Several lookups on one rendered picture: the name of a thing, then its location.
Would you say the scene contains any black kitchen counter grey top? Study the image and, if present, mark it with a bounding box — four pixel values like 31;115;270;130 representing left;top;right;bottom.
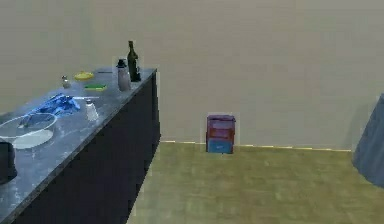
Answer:
0;67;162;224

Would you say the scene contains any clear glass bowl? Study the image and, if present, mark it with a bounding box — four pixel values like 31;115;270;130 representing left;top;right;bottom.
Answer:
0;112;58;150

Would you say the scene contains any purple red blue bin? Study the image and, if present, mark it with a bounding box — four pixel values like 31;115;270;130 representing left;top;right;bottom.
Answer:
205;114;237;155

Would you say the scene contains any grey bottle black cap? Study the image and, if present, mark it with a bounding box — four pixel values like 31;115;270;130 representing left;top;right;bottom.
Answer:
116;58;132;92

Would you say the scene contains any dark green wine bottle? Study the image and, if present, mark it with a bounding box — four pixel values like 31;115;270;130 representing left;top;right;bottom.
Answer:
126;40;142;83

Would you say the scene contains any green yellow sponge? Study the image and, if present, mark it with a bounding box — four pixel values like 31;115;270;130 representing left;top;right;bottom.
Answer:
83;83;108;92

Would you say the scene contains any yellow round dish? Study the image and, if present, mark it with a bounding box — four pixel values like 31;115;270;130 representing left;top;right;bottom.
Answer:
73;70;95;81

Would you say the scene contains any small grey salt shaker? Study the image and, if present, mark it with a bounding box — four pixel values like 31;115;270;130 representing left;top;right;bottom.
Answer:
60;75;72;90

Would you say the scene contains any blue crumpled cloth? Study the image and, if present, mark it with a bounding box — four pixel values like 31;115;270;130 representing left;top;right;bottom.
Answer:
29;93;82;117

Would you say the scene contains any grey blue round furniture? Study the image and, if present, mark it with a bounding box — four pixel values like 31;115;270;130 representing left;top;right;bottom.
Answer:
352;93;384;188

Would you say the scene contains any black round pot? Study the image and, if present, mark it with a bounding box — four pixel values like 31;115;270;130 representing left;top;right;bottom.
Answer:
0;141;18;185

